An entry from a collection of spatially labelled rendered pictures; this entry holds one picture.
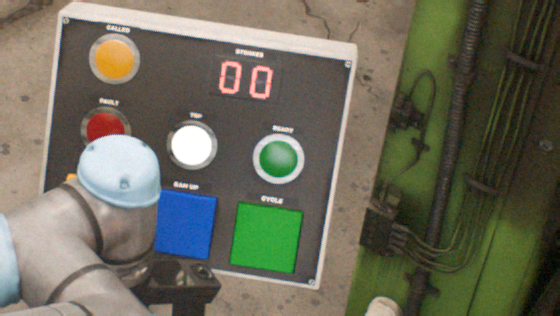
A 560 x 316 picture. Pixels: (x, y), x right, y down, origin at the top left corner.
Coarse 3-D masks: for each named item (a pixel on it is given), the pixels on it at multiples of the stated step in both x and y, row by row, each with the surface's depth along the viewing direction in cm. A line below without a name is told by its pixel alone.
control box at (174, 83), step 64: (64, 64) 154; (192, 64) 152; (256, 64) 151; (320, 64) 151; (64, 128) 156; (128, 128) 155; (256, 128) 153; (320, 128) 153; (192, 192) 156; (256, 192) 155; (320, 192) 154; (320, 256) 156
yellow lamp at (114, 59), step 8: (112, 40) 152; (104, 48) 153; (112, 48) 152; (120, 48) 152; (128, 48) 152; (96, 56) 153; (104, 56) 153; (112, 56) 153; (120, 56) 152; (128, 56) 152; (96, 64) 153; (104, 64) 153; (112, 64) 153; (120, 64) 153; (128, 64) 153; (104, 72) 153; (112, 72) 153; (120, 72) 153; (128, 72) 153
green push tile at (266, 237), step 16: (240, 208) 155; (256, 208) 155; (272, 208) 155; (240, 224) 156; (256, 224) 155; (272, 224) 155; (288, 224) 155; (240, 240) 156; (256, 240) 156; (272, 240) 156; (288, 240) 155; (240, 256) 156; (256, 256) 156; (272, 256) 156; (288, 256) 156; (288, 272) 156
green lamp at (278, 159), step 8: (272, 144) 153; (280, 144) 153; (288, 144) 153; (264, 152) 154; (272, 152) 154; (280, 152) 153; (288, 152) 153; (296, 152) 153; (264, 160) 154; (272, 160) 154; (280, 160) 154; (288, 160) 154; (296, 160) 154; (264, 168) 154; (272, 168) 154; (280, 168) 154; (288, 168) 154; (272, 176) 154; (280, 176) 154
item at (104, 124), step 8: (104, 112) 154; (96, 120) 155; (104, 120) 155; (112, 120) 154; (120, 120) 154; (88, 128) 155; (96, 128) 155; (104, 128) 155; (112, 128) 155; (120, 128) 155; (88, 136) 155; (96, 136) 155; (104, 136) 155
